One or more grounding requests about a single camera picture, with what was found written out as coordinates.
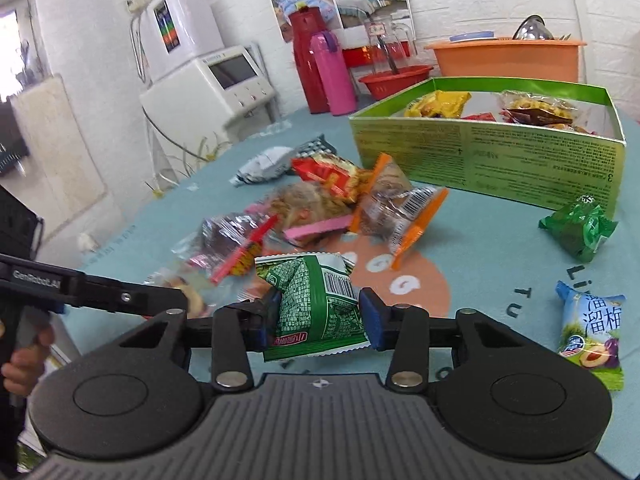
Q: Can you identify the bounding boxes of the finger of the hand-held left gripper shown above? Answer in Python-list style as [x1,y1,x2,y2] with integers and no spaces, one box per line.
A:
[82,272,189,319]

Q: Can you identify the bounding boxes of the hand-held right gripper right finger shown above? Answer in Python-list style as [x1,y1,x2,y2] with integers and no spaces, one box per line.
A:
[359,287,526,393]

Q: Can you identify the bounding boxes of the white blue snack packet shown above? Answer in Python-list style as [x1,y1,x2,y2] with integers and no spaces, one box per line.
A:
[231,146,296,187]

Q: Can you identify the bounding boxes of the white water purifier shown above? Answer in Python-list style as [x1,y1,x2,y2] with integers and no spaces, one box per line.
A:
[142,0,226,83]

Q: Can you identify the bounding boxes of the white appliance with screen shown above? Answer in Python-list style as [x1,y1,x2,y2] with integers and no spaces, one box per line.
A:
[139,45,278,161]

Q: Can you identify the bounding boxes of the red plastic bowl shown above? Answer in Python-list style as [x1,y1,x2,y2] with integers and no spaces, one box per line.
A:
[358,64,435,102]

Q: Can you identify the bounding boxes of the glass pitcher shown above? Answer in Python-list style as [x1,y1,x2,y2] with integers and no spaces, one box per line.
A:
[362,15,418,76]

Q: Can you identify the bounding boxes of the teal printed tablecloth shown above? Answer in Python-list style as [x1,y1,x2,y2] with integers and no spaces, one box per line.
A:
[65,105,640,466]

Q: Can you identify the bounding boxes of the clear packet of beige snacks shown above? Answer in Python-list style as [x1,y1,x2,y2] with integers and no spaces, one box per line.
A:
[142,270,208,318]

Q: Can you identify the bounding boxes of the pink bottle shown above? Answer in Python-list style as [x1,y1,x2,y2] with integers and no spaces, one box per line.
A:
[309,31,358,117]

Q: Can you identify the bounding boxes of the yellow flower stems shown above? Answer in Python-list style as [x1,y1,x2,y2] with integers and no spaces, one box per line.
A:
[145,132,236,196]

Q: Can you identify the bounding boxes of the orange plastic basin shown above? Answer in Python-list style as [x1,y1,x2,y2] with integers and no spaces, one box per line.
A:
[425,36,588,83]

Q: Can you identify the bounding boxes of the metal bowl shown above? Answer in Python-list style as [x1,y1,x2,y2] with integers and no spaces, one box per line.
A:
[511,14,556,41]

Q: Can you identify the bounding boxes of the blue green plum packet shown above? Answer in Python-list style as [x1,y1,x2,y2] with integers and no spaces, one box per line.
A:
[555,280,627,392]

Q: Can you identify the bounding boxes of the clear packet with pink edge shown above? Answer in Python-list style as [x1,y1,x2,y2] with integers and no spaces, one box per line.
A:
[245,182,358,248]

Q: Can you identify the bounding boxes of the green candy packet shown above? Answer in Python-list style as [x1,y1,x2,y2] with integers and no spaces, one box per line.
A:
[538,194,618,263]

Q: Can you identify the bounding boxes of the green cardboard box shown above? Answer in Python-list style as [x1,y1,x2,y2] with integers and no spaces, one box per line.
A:
[348,76,627,216]

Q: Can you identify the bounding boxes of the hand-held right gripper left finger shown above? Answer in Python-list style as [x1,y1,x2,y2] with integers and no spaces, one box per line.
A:
[117,287,281,393]

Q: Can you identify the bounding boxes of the person's left hand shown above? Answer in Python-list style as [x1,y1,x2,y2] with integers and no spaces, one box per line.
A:
[1,327,56,396]

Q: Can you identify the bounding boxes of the black white patterned packet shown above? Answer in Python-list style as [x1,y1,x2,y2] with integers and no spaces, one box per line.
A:
[290,133,341,162]

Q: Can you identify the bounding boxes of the clear packet with red edges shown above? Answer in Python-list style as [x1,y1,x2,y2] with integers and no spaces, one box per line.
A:
[171,211,280,286]

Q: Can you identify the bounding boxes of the clear packet with orange edges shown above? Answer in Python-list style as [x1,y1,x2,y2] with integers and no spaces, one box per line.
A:
[348,152,450,272]

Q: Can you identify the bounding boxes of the red thermos jug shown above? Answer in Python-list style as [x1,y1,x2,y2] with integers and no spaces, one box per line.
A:
[289,2,333,115]

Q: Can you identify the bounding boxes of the green white snack packet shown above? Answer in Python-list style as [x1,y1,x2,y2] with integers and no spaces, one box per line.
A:
[255,254,372,362]

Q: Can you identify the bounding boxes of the clear packet of yellow puffs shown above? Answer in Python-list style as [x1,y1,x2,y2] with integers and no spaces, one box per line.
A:
[500,90,576,126]

